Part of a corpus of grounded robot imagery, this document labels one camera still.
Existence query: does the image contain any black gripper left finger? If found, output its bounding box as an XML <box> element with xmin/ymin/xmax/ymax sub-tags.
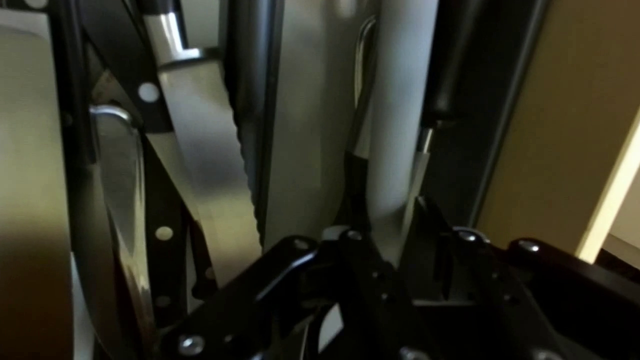
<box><xmin>155</xmin><ymin>226</ymin><xmax>427</xmax><ymax>360</ymax></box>

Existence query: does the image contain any thick black utensil handle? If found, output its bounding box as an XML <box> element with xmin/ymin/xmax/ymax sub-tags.
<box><xmin>398</xmin><ymin>0</ymin><xmax>487</xmax><ymax>233</ymax></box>

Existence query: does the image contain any black riveted handle knife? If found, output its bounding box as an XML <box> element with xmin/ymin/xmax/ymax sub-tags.
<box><xmin>131</xmin><ymin>72</ymin><xmax>218</xmax><ymax>322</ymax></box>

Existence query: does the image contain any black handled serrated knife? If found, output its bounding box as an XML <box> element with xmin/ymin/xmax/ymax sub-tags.
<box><xmin>139</xmin><ymin>0</ymin><xmax>266</xmax><ymax>291</ymax></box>

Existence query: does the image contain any silver butter knife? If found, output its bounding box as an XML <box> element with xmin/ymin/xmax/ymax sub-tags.
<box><xmin>87</xmin><ymin>103</ymin><xmax>159</xmax><ymax>338</ymax></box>

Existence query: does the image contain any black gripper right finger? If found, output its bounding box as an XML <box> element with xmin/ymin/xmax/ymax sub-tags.
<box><xmin>401</xmin><ymin>199</ymin><xmax>640</xmax><ymax>360</ymax></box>

